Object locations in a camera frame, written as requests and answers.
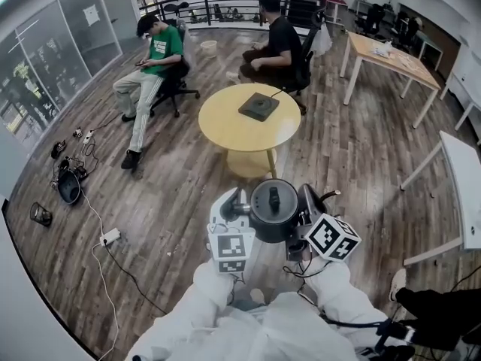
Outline person's left forearm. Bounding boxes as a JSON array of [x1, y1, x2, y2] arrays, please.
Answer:
[[148, 258, 246, 355]]

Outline black electric kettle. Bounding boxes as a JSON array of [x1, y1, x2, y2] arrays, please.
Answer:
[[249, 178, 341, 244]]

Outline person's white suit torso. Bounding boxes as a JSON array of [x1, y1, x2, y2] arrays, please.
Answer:
[[126, 290, 380, 361]]

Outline black metal railing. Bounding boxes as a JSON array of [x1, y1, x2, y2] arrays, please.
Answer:
[[138, 0, 324, 26]]

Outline black wire mesh basket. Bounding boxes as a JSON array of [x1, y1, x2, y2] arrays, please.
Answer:
[[29, 201, 53, 228]]

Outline white cabinet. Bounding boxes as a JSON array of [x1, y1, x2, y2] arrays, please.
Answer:
[[439, 43, 481, 146]]

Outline white power cable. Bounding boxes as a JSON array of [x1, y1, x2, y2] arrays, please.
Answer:
[[80, 188, 120, 361]]

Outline black round pot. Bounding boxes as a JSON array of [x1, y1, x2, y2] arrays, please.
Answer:
[[56, 171, 83, 206]]

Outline pale plastic bucket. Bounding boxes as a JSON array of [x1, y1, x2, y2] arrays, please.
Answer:
[[200, 40, 219, 59]]

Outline black office chair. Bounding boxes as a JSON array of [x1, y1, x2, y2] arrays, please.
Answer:
[[149, 19, 201, 119], [280, 7, 326, 97]]

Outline round yellow table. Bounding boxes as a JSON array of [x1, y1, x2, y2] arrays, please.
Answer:
[[198, 83, 302, 181]]

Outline black floor cable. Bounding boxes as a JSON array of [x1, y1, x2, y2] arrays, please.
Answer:
[[103, 243, 168, 315]]

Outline person's right forearm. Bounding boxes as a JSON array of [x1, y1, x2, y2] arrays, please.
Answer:
[[300, 254, 394, 349]]

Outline glass partition wall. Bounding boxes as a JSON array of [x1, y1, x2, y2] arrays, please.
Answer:
[[0, 0, 140, 142]]

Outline white plastic bag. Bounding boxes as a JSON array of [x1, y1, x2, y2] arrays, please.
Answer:
[[312, 23, 334, 57]]

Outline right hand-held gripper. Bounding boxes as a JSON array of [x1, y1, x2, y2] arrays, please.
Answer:
[[285, 183, 362, 263]]

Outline dark square kettle base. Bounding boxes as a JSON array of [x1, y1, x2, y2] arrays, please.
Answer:
[[237, 92, 281, 123]]

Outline wooden table with white legs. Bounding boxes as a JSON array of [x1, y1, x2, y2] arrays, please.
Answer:
[[339, 30, 442, 129]]

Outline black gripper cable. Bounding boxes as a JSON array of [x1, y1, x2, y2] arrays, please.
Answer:
[[282, 259, 394, 329]]

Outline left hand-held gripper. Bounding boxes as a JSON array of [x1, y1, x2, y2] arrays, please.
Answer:
[[206, 187, 257, 275]]

